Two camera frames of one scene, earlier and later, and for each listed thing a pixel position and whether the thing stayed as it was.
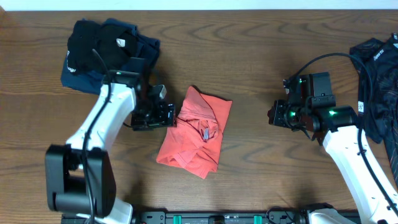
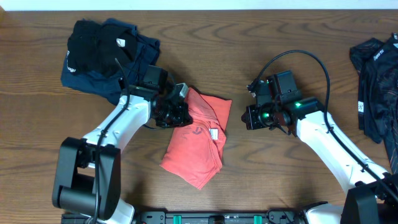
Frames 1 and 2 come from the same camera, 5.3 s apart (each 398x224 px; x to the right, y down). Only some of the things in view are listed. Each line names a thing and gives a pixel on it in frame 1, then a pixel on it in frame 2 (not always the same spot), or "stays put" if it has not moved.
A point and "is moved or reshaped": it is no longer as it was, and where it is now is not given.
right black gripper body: (287, 115) -> (263, 116)
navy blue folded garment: (91, 82) stays put
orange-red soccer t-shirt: (194, 141) is moved or reshaped
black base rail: (220, 218) stays put
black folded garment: (112, 42) stays put
